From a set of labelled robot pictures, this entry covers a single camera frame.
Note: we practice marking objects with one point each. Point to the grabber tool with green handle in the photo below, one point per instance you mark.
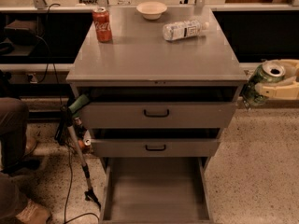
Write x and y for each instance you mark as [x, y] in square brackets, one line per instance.
[67, 113]

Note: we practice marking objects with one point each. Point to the clear plastic water bottle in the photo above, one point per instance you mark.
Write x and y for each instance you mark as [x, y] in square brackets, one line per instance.
[183, 29]

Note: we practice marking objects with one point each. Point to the grey bottom drawer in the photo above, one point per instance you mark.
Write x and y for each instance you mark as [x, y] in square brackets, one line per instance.
[155, 191]

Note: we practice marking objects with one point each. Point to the grey middle drawer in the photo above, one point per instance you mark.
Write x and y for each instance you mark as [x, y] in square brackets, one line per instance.
[171, 142]

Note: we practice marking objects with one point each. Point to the red cola can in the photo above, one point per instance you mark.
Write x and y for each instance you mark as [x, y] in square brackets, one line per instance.
[102, 24]

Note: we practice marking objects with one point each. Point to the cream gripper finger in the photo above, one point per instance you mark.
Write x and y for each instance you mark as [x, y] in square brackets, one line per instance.
[287, 89]
[291, 67]

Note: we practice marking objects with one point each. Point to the brown shoe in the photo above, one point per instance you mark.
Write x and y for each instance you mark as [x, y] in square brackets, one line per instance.
[30, 146]

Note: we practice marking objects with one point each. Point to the person's brown trouser leg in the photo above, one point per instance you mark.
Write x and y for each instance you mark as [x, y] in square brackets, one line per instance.
[13, 123]

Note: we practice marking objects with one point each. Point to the dark box on shelf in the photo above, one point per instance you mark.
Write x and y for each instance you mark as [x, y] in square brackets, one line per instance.
[22, 32]

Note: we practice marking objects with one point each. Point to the tan shoe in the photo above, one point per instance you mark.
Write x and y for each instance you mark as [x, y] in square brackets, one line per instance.
[34, 213]

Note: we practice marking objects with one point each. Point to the grey drawer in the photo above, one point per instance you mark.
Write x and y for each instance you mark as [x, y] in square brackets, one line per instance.
[155, 191]
[171, 142]
[165, 107]

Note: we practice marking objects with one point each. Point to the green soda can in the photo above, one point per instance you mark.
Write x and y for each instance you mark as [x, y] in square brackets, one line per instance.
[267, 72]

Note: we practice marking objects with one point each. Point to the grey top drawer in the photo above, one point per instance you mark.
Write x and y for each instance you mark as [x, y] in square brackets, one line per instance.
[165, 107]

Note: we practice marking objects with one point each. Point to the orange can on floor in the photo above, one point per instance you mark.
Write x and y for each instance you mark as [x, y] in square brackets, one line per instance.
[83, 145]

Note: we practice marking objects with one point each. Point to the white bowl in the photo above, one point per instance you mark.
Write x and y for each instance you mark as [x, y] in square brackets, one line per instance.
[151, 10]

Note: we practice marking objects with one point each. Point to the grey metal drawer cabinet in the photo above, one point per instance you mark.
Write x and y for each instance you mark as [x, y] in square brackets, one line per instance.
[139, 56]

